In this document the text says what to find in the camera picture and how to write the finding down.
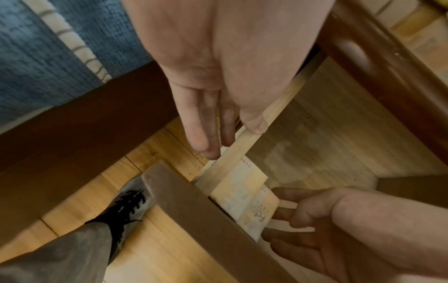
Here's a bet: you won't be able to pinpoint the person's left hand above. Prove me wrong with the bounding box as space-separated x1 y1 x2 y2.
120 0 336 161

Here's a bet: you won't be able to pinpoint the dark brown wooden bed frame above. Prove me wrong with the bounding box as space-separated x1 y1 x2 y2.
0 59 186 249

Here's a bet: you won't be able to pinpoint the wooden drawer brown front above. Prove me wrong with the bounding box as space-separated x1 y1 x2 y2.
141 54 448 283

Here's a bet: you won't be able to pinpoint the blue woven blanket white trim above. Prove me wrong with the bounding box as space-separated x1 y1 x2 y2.
0 0 156 126

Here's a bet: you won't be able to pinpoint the grey trouser leg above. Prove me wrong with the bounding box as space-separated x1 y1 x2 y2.
0 221 114 283

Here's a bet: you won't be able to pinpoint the dark brown wooden cabinet frame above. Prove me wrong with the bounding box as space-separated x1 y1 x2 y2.
315 0 448 168

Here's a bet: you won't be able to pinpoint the grey shoe black laces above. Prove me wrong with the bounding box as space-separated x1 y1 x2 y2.
85 173 154 266

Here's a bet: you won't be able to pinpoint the person's right forearm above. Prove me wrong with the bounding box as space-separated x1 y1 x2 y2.
330 189 448 283

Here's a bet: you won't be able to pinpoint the orange white printed paper packet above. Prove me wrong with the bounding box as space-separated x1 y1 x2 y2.
224 184 281 244

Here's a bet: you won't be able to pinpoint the person's right hand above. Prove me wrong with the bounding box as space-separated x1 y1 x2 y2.
262 186 398 283

